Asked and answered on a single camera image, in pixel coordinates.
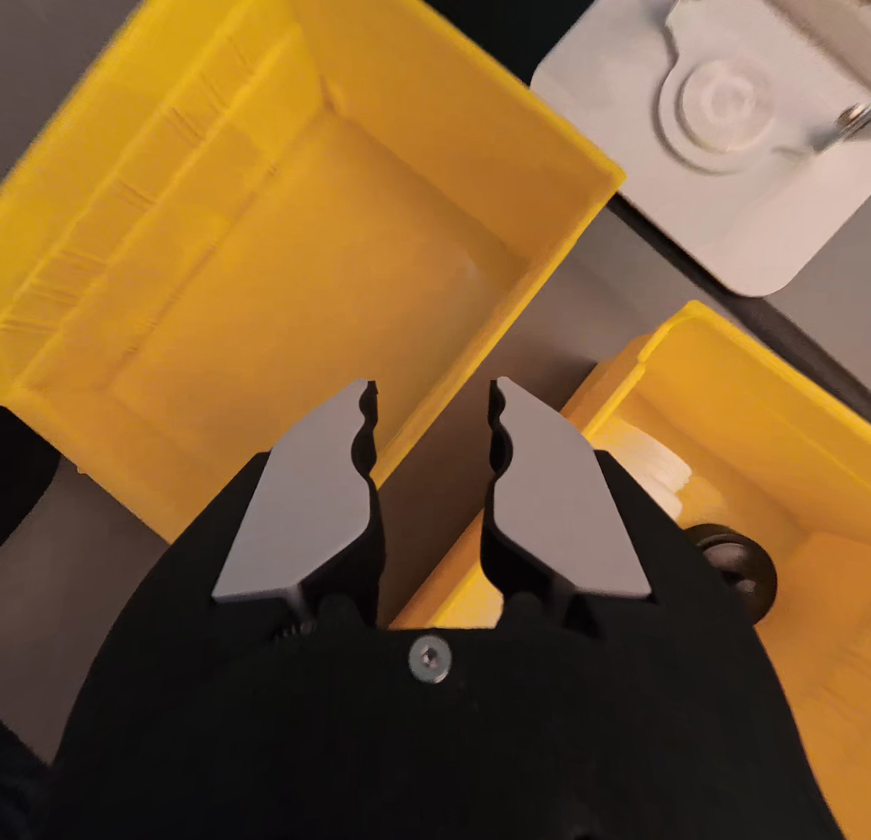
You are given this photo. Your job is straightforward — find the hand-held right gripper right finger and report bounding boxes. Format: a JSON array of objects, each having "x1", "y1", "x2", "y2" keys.
[{"x1": 481, "y1": 376, "x2": 653, "y2": 612}]

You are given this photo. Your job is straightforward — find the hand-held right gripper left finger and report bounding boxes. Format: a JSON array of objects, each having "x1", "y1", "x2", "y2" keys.
[{"x1": 213, "y1": 381, "x2": 387, "y2": 612}]

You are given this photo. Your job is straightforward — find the white plastic bottle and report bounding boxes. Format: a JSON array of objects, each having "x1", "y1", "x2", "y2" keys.
[{"x1": 583, "y1": 416, "x2": 718, "y2": 528}]

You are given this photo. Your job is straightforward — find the black bottle lid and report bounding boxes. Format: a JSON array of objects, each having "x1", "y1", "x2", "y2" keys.
[{"x1": 677, "y1": 521, "x2": 779, "y2": 627}]

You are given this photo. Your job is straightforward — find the yellow plastic bin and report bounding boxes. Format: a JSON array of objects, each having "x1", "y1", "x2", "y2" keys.
[
  {"x1": 392, "y1": 300, "x2": 871, "y2": 840},
  {"x1": 0, "y1": 0, "x2": 627, "y2": 542}
]

